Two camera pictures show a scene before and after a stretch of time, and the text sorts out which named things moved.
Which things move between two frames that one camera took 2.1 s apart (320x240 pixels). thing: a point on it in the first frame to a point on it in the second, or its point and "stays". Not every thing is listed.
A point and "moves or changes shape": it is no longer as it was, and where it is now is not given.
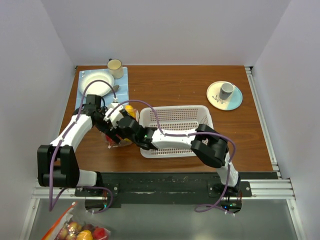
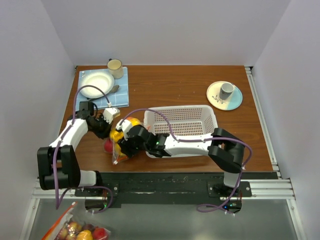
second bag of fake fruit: [70, 226] stays
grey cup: [226, 90] stays
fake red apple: [108, 138] moves or changes shape
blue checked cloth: [121, 94] stays
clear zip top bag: [112, 141] moves or changes shape
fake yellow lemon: [130, 110] moves or changes shape
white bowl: [97, 87] stays
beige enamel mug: [115, 67] stays
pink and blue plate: [234, 100] stays
